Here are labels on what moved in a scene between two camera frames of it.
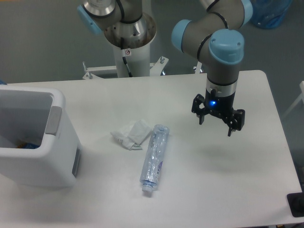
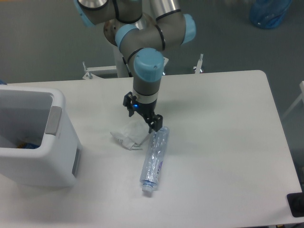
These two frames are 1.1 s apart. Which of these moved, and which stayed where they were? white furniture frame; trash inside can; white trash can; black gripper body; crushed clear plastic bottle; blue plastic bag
Moved: black gripper body
Stayed: white furniture frame; trash inside can; crushed clear plastic bottle; blue plastic bag; white trash can
